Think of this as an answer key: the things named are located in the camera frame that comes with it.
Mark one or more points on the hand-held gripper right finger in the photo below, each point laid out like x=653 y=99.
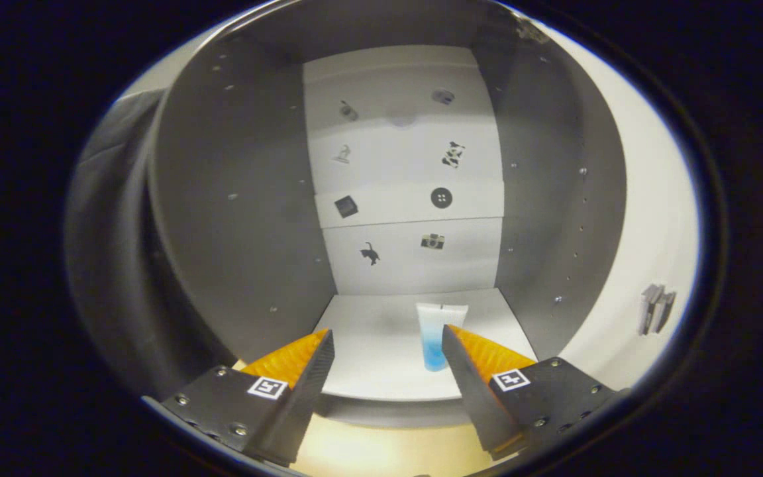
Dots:
x=471 y=397

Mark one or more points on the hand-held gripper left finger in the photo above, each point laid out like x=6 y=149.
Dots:
x=299 y=411

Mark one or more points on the white and blue tube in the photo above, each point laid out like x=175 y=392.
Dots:
x=431 y=331

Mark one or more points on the white cabinet door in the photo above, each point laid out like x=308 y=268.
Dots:
x=640 y=212

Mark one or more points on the dark door fitting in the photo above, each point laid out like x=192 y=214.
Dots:
x=653 y=308

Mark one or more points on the grey cabinet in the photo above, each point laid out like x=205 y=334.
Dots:
x=236 y=199

